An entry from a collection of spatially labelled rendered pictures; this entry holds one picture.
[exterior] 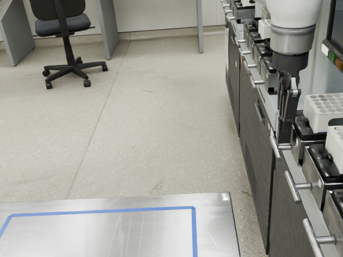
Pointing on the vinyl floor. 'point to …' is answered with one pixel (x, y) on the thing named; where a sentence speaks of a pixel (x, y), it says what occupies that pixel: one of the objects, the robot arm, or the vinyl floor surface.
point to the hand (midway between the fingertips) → (284, 129)
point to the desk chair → (42, 28)
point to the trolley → (121, 227)
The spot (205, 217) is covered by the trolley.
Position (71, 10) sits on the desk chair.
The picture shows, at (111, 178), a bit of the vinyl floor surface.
